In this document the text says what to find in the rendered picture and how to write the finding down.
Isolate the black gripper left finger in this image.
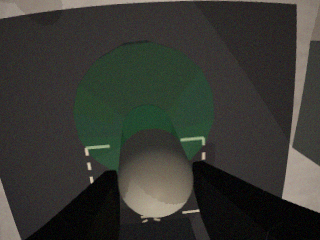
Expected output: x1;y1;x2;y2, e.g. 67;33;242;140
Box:
25;171;120;240

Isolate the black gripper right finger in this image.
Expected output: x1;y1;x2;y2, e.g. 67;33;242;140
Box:
192;161;320;240

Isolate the green glass bottle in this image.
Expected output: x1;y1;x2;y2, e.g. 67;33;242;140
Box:
73;40;213;217

